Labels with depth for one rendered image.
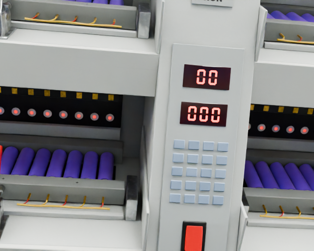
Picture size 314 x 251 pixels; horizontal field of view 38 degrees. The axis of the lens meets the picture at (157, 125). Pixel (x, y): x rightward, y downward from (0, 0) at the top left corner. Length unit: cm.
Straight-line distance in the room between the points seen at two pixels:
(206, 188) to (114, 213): 11
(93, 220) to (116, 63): 18
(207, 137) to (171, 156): 4
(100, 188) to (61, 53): 16
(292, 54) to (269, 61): 5
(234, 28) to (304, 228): 25
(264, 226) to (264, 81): 17
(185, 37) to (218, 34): 3
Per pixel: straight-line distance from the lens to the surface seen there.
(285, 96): 48
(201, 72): 44
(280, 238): 53
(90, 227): 50
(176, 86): 44
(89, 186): 52
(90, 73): 45
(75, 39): 47
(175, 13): 44
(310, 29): 55
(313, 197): 57
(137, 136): 64
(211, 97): 44
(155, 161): 45
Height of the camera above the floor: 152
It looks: 6 degrees down
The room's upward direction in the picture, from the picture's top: 4 degrees clockwise
